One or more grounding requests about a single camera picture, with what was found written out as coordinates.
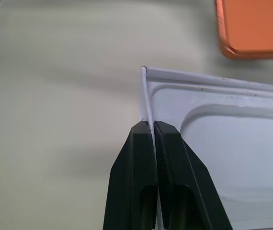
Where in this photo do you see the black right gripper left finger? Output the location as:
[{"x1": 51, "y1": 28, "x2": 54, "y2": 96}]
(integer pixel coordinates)
[{"x1": 102, "y1": 120, "x2": 159, "y2": 230}]

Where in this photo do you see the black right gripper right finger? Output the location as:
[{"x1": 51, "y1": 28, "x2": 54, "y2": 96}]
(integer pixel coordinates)
[{"x1": 152, "y1": 120, "x2": 234, "y2": 230}]

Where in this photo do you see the white plastic tray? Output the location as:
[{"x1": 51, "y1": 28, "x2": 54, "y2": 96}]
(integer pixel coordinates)
[{"x1": 138, "y1": 65, "x2": 273, "y2": 230}]

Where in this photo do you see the orange tray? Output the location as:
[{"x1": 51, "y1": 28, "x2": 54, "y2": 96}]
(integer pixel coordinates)
[{"x1": 213, "y1": 0, "x2": 273, "y2": 60}]

